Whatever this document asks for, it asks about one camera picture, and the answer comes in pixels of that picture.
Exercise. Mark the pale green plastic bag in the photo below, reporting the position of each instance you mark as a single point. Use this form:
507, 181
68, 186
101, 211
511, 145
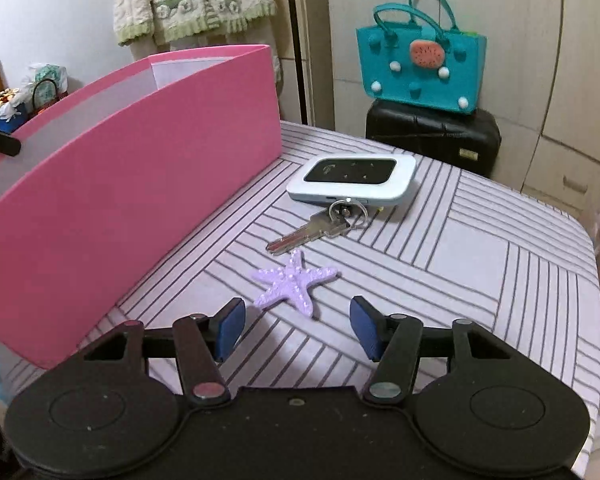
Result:
47, 74

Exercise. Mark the striped tablecloth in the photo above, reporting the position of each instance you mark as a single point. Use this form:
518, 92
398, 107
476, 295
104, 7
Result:
480, 260

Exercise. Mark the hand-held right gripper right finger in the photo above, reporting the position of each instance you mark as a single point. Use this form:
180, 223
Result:
366, 330

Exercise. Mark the white mobile router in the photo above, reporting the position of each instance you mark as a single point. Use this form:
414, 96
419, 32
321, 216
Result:
350, 170

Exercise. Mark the purple starfish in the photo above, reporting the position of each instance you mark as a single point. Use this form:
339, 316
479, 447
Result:
292, 282

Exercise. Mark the pink cardboard box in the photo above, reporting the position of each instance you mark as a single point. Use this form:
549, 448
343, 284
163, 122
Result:
130, 185

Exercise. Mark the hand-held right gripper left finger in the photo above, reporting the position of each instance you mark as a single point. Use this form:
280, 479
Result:
229, 330

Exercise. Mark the beige wardrobe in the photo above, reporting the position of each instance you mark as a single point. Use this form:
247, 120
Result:
530, 60

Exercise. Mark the black suitcase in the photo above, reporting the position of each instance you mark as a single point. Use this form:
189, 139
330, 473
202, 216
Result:
430, 135

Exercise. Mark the teal felt handbag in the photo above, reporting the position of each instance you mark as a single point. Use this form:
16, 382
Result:
405, 70

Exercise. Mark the brown woven basket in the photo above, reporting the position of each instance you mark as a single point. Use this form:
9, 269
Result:
47, 97

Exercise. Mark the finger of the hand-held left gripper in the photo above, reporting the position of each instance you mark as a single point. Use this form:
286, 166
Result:
2, 142

